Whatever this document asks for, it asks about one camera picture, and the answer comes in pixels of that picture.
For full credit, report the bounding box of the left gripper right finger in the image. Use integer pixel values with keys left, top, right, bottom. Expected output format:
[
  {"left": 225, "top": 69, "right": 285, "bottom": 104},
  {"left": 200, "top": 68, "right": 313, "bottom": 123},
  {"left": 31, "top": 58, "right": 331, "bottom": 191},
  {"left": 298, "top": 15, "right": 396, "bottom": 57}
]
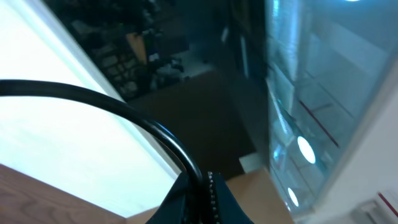
[{"left": 207, "top": 172, "right": 253, "bottom": 224}]

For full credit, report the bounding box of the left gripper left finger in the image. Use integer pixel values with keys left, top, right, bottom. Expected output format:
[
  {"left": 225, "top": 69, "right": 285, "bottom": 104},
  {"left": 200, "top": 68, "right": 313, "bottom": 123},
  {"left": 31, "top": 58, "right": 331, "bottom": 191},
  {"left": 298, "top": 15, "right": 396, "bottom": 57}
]
[{"left": 146, "top": 173, "right": 190, "bottom": 224}]

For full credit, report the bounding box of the black usb cable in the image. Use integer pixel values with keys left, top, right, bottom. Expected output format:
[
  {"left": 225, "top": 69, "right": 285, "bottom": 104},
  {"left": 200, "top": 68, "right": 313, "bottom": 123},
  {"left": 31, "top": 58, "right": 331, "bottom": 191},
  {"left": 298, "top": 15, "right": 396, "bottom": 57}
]
[{"left": 0, "top": 79, "right": 205, "bottom": 224}]

